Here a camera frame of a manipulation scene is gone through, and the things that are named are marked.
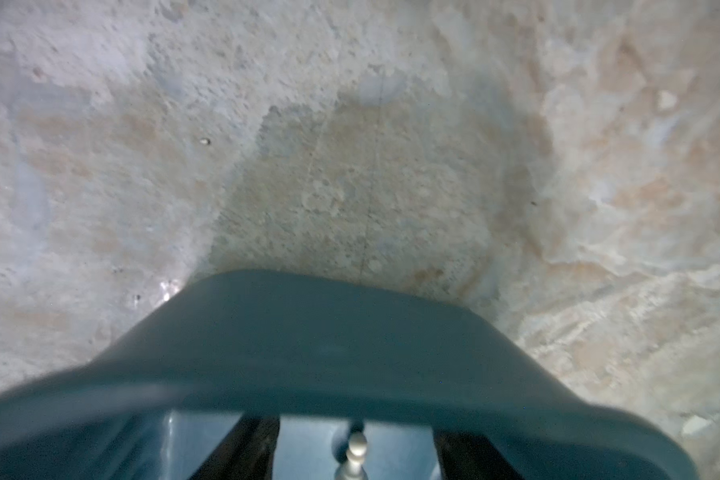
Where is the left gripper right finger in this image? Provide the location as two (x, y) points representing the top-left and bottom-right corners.
(433, 430), (523, 480)

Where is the white chess piece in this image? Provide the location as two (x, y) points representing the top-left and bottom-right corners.
(334, 431), (368, 480)

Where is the teal plastic bin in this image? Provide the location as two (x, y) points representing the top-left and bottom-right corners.
(0, 270), (698, 479)

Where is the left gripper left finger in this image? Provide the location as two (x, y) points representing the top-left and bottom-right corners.
(190, 415), (280, 480)

